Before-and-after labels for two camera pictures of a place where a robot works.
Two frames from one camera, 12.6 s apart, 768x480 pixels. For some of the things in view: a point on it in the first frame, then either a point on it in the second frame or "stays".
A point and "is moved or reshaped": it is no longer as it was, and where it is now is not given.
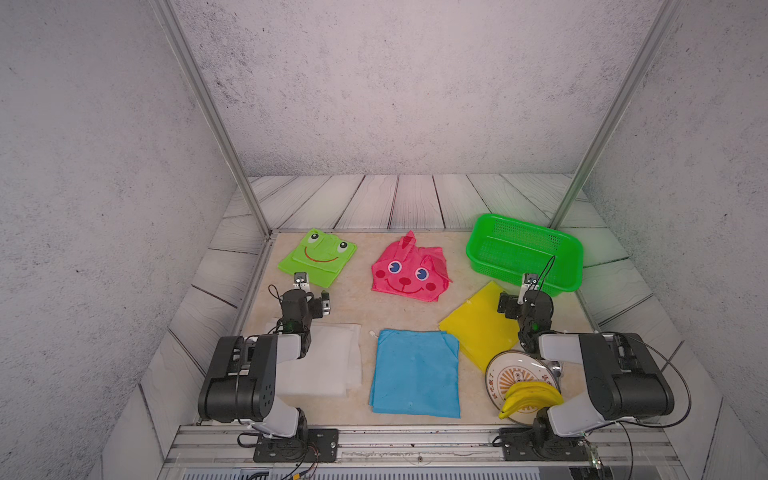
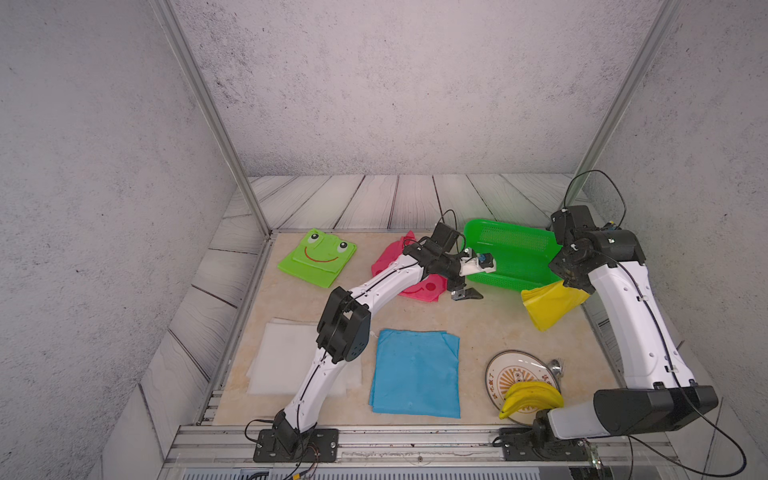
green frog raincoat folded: [321, 256] stays
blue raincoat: [417, 373] stays
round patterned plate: [513, 367] stays
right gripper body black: [514, 310] to [558, 264]
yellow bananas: [526, 394] stays
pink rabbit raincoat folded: [404, 268] stays
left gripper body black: [313, 310] to [448, 267]
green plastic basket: [509, 247] is moved or reshaped
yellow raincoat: [479, 330] to [547, 304]
